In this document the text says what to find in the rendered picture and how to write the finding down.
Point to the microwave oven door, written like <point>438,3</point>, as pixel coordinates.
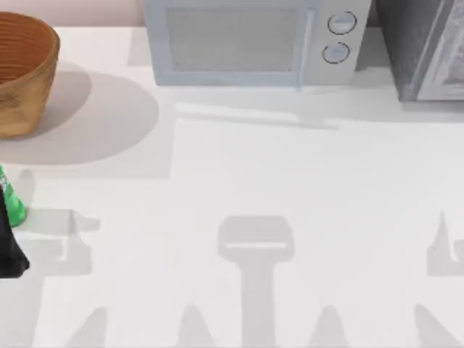
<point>228,41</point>

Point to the pale microwave oven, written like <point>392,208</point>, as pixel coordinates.
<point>253,40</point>

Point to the round microwave knob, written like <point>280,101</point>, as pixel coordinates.
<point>341,22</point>
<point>336,53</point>

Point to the green bottle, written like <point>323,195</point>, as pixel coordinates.
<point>14,208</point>

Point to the brown wicker basket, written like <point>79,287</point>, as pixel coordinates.
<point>25,90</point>

